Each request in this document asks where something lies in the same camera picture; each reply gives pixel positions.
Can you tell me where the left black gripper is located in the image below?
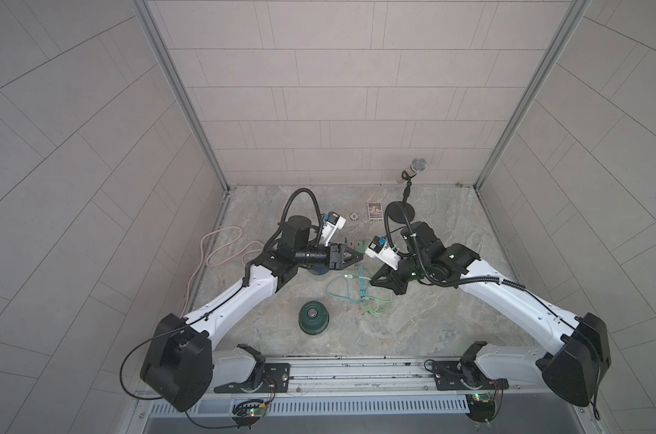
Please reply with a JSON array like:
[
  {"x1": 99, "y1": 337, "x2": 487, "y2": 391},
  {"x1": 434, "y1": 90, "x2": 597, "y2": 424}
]
[{"x1": 291, "y1": 241, "x2": 360, "y2": 272}]

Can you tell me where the green USB charger adapter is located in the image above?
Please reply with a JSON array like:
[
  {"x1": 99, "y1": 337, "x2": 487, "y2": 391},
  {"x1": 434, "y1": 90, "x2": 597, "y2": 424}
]
[{"x1": 355, "y1": 239, "x2": 369, "y2": 253}]

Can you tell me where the teal charging cable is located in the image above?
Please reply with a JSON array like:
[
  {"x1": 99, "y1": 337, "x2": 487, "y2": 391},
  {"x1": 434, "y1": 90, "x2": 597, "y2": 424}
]
[{"x1": 326, "y1": 270, "x2": 372, "y2": 305}]

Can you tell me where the green cordless meat grinder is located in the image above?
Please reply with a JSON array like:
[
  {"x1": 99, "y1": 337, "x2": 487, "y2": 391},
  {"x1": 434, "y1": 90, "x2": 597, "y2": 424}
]
[{"x1": 298, "y1": 300, "x2": 330, "y2": 336}]

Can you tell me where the blue cordless meat grinder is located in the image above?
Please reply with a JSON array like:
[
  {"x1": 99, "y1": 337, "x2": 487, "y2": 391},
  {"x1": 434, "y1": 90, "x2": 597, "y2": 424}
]
[{"x1": 308, "y1": 266, "x2": 330, "y2": 276}]

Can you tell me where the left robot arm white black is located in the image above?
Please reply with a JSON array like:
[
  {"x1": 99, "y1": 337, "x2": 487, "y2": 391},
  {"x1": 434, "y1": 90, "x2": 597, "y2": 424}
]
[{"x1": 140, "y1": 212, "x2": 363, "y2": 412}]

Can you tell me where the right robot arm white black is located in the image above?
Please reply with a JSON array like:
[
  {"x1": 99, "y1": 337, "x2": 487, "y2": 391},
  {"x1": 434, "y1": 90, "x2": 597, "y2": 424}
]
[{"x1": 366, "y1": 221, "x2": 611, "y2": 407}]

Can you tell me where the small playing card box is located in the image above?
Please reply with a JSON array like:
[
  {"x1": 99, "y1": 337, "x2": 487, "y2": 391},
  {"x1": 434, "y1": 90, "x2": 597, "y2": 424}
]
[{"x1": 367, "y1": 203, "x2": 384, "y2": 222}]

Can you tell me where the black microphone stand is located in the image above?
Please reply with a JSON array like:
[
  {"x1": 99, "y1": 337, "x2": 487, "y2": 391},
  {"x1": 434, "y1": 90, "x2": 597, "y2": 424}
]
[{"x1": 386, "y1": 173, "x2": 416, "y2": 224}]

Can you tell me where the silver microphone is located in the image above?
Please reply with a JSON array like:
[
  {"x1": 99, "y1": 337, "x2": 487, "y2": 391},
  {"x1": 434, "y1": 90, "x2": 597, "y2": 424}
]
[{"x1": 397, "y1": 157, "x2": 427, "y2": 184}]

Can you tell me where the right controller board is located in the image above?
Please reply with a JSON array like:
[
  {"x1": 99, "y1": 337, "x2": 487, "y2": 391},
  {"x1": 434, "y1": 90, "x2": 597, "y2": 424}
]
[{"x1": 465, "y1": 393, "x2": 497, "y2": 423}]

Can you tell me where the left controller board green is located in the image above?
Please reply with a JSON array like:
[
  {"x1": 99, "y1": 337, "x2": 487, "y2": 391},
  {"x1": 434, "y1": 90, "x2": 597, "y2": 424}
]
[{"x1": 232, "y1": 399, "x2": 269, "y2": 418}]

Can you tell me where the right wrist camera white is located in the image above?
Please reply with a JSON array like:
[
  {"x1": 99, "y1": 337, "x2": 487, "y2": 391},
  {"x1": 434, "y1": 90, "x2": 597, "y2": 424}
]
[{"x1": 365, "y1": 236, "x2": 401, "y2": 271}]

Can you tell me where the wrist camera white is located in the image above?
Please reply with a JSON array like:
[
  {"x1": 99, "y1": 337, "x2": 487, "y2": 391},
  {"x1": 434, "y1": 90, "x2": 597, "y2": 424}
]
[
  {"x1": 320, "y1": 212, "x2": 346, "y2": 247},
  {"x1": 365, "y1": 236, "x2": 401, "y2": 271}
]

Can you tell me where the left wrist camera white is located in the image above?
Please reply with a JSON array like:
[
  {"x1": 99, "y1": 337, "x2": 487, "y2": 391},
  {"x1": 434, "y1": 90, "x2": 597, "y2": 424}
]
[{"x1": 320, "y1": 212, "x2": 346, "y2": 247}]

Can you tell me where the aluminium rail frame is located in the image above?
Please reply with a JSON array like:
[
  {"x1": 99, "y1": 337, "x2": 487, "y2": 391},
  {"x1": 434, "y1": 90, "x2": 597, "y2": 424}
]
[{"x1": 131, "y1": 354, "x2": 589, "y2": 403}]

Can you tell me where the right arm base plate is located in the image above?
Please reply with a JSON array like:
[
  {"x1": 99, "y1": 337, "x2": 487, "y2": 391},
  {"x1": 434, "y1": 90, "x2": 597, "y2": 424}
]
[{"x1": 424, "y1": 359, "x2": 510, "y2": 392}]

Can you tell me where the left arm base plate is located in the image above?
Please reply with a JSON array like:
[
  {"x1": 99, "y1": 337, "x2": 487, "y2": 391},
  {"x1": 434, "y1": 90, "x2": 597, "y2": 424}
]
[{"x1": 213, "y1": 363, "x2": 291, "y2": 393}]

